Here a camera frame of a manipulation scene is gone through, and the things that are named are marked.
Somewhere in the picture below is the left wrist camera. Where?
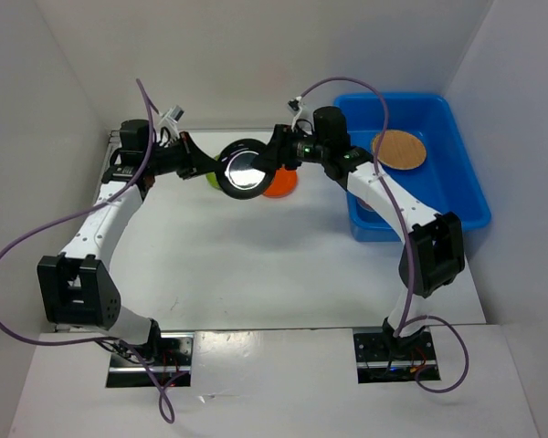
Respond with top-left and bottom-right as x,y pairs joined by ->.
156,105 -> 184,138

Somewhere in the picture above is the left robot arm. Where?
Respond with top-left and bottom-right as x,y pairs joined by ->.
37,116 -> 216,365

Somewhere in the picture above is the green plastic plate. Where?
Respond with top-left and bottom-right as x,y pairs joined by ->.
205,172 -> 221,191

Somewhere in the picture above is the blue plastic bin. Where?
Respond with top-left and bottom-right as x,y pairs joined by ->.
333,92 -> 491,242

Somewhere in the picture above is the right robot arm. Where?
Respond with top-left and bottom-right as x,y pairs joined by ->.
252,106 -> 465,359

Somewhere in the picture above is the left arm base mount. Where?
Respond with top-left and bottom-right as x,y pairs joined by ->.
98,331 -> 195,389

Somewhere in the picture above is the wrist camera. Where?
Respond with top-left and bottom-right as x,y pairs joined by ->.
287,96 -> 310,130
156,105 -> 184,138

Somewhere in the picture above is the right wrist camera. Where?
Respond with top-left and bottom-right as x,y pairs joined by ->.
287,96 -> 310,130

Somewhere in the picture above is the orange plastic plate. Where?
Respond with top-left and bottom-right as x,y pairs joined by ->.
263,168 -> 299,198

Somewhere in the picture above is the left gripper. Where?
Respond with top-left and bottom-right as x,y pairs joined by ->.
145,131 -> 223,180

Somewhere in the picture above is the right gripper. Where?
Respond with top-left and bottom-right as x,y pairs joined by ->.
251,124 -> 329,171

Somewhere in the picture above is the pink plastic cup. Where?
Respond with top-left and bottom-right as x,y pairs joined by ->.
357,200 -> 375,213

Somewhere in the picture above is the black plastic plate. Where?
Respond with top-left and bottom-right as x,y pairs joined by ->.
216,139 -> 275,200

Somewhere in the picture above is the brown woven bamboo tray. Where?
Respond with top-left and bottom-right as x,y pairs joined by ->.
371,130 -> 427,171

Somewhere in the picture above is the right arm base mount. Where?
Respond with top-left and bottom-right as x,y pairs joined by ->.
353,328 -> 440,384

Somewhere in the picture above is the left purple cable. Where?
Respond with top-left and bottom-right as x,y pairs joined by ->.
0,78 -> 184,423

